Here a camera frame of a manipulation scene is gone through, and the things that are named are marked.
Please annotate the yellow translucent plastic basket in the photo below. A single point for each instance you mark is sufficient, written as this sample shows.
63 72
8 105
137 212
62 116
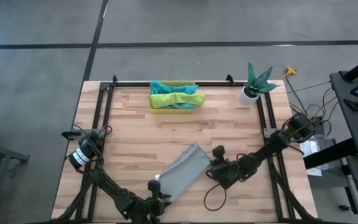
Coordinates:
172 111

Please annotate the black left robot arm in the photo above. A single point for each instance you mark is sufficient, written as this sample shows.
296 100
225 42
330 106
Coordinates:
104 183

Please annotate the black frame clamp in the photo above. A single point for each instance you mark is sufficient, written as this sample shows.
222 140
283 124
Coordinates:
114 78
230 80

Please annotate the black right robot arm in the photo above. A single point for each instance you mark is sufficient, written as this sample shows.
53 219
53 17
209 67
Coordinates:
269 149

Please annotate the black equipment desk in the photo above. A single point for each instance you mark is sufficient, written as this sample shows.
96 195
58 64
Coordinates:
350 124

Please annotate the snake plant in white pot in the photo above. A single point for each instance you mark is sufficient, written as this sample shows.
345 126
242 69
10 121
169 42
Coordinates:
255 85

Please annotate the blue microfiber towel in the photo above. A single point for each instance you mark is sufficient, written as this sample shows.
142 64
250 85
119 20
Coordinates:
182 106

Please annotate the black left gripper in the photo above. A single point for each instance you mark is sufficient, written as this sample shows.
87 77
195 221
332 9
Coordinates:
148 207

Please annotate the lime green microfiber towel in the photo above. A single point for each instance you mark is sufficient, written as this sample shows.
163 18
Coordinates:
176 99

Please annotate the black caster wheel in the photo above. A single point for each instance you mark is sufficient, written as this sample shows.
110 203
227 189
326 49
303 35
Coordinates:
344 208

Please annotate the grey microfiber towel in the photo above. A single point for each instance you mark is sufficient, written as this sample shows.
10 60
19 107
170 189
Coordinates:
185 171

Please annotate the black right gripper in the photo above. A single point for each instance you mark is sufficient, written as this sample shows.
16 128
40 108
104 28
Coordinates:
225 172

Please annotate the teal microfiber towel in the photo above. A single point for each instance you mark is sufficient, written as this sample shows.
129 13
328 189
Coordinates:
172 88

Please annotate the black power strip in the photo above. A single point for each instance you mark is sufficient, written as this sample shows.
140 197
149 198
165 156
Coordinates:
323 124

